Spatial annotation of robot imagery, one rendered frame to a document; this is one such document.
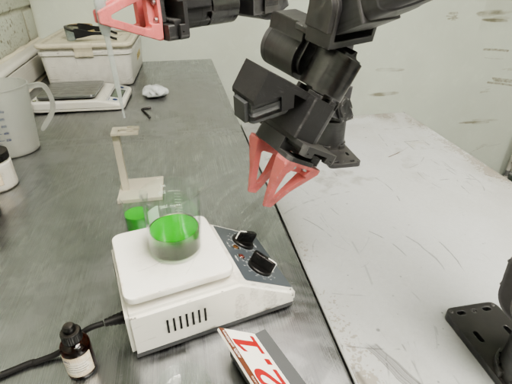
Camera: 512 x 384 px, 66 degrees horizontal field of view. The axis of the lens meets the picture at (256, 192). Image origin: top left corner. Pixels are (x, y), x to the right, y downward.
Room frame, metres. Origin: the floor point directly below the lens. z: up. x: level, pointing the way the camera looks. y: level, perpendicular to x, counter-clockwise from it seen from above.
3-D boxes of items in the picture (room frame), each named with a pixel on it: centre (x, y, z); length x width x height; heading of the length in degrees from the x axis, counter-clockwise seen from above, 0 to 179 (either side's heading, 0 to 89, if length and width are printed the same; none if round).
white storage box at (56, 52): (1.51, 0.59, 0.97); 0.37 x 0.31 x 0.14; 8
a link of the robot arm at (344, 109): (0.83, -0.17, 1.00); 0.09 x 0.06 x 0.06; 41
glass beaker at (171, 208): (0.37, 0.09, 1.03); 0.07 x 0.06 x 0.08; 103
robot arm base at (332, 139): (0.84, -0.17, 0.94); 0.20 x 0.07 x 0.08; 11
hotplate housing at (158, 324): (0.37, 0.08, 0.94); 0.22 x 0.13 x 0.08; 114
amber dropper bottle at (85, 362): (0.27, 0.19, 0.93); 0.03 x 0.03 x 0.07
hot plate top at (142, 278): (0.36, 0.10, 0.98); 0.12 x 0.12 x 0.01; 24
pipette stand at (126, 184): (0.65, 0.22, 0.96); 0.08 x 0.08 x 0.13; 10
